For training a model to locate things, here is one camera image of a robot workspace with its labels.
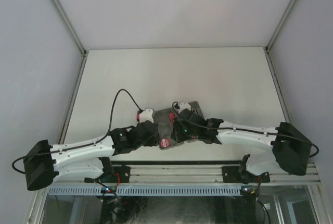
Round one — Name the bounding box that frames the red electrical tape roll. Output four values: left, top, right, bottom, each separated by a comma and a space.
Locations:
159, 138, 171, 150

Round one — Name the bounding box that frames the grey plastic tool case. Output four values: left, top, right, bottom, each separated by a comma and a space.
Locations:
153, 101, 206, 150

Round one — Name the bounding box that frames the red utility knife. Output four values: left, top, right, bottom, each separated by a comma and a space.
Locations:
169, 113, 175, 126

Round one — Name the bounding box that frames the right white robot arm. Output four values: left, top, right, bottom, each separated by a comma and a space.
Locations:
173, 108, 313, 182

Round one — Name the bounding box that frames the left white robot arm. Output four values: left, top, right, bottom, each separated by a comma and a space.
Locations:
23, 121, 159, 191

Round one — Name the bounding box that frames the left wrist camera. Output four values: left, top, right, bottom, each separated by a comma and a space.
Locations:
138, 108, 155, 123

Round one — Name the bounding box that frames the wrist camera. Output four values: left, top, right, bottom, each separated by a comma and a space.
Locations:
178, 102, 191, 113
138, 108, 155, 123

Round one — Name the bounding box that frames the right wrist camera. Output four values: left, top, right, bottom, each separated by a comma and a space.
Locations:
178, 102, 191, 113

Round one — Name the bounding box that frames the aluminium mounting rail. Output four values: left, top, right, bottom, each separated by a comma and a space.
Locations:
37, 163, 321, 184

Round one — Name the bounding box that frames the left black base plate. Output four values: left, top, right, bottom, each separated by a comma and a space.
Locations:
84, 165, 131, 184

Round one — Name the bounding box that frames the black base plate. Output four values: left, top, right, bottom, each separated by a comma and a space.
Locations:
84, 165, 131, 184
222, 166, 271, 184

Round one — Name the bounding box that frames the left black camera cable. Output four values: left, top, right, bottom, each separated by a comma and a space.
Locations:
11, 89, 144, 175

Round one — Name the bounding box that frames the black camera cable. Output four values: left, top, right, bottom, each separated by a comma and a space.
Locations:
11, 89, 144, 175
172, 101, 319, 159

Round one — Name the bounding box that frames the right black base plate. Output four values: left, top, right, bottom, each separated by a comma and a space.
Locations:
222, 166, 271, 184

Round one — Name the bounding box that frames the right aluminium frame post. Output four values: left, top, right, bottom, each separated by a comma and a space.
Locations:
263, 0, 299, 124

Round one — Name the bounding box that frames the aluminium frame post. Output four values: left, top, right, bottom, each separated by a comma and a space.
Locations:
49, 0, 86, 128
263, 0, 299, 124

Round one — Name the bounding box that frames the blue slotted cable duct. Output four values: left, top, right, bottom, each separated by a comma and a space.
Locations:
47, 185, 241, 196

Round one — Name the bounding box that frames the right black camera cable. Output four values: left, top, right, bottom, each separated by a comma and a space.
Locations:
172, 101, 319, 159

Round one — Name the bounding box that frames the left aluminium frame post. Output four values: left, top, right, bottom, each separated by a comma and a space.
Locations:
49, 0, 86, 128

